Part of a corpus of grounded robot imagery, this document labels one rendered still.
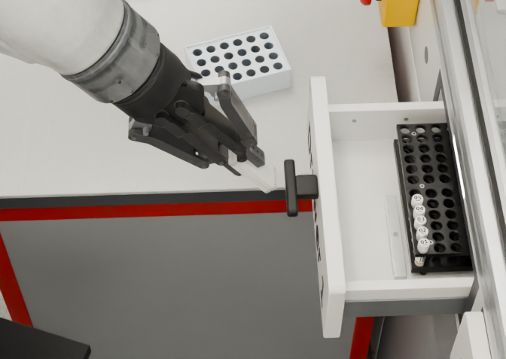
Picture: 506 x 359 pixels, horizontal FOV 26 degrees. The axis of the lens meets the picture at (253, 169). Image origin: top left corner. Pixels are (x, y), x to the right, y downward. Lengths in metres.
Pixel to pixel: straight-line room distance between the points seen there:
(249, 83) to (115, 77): 0.48
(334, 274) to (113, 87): 0.31
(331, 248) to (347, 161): 0.20
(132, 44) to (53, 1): 0.10
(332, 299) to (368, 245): 0.14
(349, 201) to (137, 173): 0.29
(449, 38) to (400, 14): 0.20
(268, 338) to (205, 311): 0.14
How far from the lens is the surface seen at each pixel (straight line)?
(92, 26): 0.96
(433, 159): 1.26
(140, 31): 1.01
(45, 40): 0.95
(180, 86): 1.06
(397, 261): 1.24
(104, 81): 1.00
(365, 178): 1.31
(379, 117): 1.31
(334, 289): 1.13
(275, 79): 1.47
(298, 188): 1.21
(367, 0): 1.44
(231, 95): 1.08
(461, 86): 1.21
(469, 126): 1.18
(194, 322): 1.72
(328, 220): 1.17
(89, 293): 1.65
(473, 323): 1.12
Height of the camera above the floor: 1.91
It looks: 55 degrees down
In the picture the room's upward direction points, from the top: straight up
